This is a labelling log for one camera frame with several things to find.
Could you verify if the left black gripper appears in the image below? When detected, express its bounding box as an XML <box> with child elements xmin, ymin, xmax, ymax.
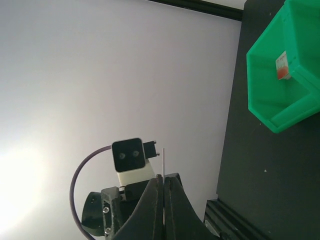
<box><xmin>81</xmin><ymin>183</ymin><xmax>147</xmax><ymax>240</ymax></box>

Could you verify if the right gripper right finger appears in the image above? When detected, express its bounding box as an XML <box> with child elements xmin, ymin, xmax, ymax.
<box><xmin>164</xmin><ymin>173</ymin><xmax>219</xmax><ymax>240</ymax></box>

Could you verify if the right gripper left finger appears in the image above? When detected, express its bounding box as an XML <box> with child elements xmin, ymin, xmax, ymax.
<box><xmin>114</xmin><ymin>174</ymin><xmax>164</xmax><ymax>240</ymax></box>

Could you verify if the left green bin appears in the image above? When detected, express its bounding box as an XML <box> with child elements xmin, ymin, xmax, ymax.
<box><xmin>246</xmin><ymin>0</ymin><xmax>320</xmax><ymax>133</ymax></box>

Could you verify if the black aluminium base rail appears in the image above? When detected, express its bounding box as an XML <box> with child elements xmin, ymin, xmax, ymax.
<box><xmin>203</xmin><ymin>198</ymin><xmax>273</xmax><ymax>240</ymax></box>

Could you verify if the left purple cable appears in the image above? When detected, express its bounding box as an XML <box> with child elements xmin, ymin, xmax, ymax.
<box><xmin>69</xmin><ymin>146</ymin><xmax>112</xmax><ymax>240</ymax></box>

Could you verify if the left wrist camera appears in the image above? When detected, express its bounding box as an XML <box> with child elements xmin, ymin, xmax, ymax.
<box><xmin>111</xmin><ymin>138</ymin><xmax>160</xmax><ymax>187</ymax></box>

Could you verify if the left black frame post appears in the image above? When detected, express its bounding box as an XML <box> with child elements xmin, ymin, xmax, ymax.
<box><xmin>149</xmin><ymin>0</ymin><xmax>243</xmax><ymax>22</ymax></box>

